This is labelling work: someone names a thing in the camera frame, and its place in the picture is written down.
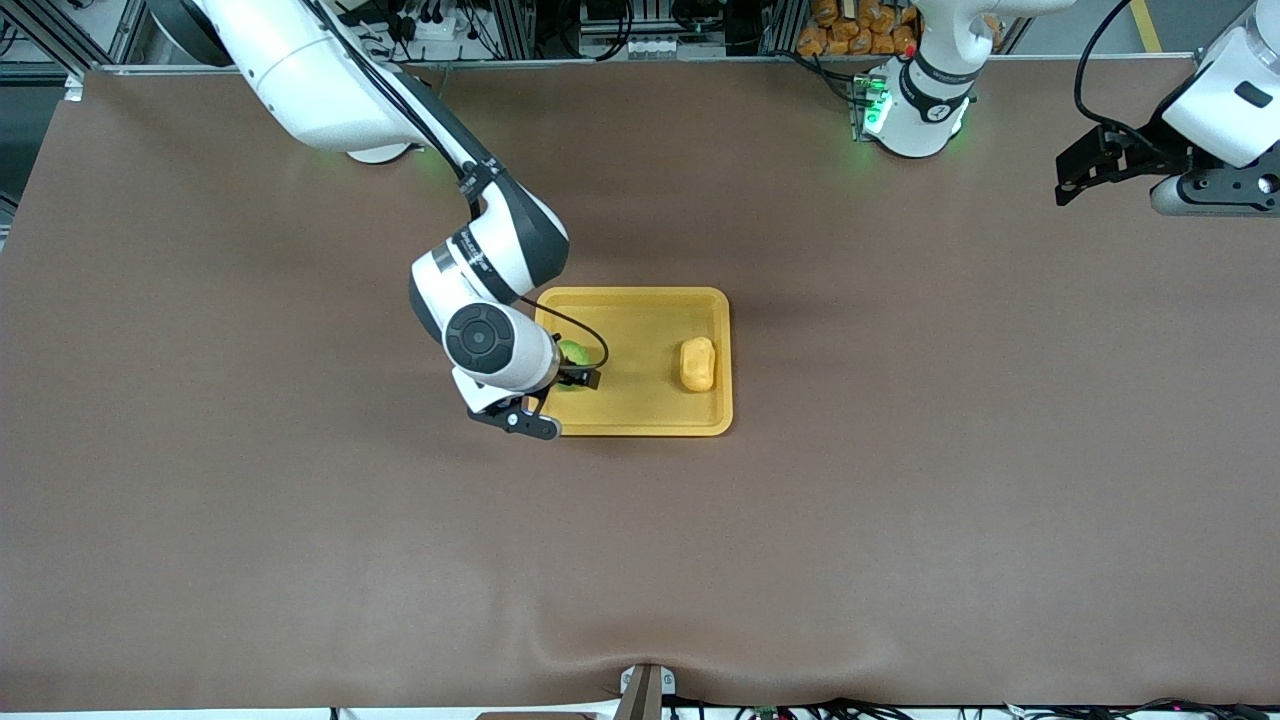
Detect brown table cloth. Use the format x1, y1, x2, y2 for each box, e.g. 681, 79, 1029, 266
0, 55, 1280, 711

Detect orange packaged snacks pile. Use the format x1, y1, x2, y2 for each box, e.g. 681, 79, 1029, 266
797, 0, 921, 57

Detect white power strip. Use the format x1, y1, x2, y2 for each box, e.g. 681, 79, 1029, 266
385, 0, 471, 47

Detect silver table edge rail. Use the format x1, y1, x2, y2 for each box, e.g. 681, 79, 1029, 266
90, 54, 1201, 74

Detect aluminium frame post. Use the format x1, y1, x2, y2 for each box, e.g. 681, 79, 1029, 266
495, 0, 537, 59
762, 0, 809, 57

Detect yellow potato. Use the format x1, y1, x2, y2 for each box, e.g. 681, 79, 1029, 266
680, 337, 717, 394

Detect yellow plastic tray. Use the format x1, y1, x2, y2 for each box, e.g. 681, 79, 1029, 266
527, 287, 734, 438

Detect green apple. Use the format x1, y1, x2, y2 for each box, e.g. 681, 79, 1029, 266
555, 340, 593, 393

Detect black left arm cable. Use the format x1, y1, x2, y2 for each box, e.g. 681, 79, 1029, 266
1074, 0, 1166, 153

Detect aluminium frame profile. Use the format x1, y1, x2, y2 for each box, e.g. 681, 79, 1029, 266
90, 0, 156, 67

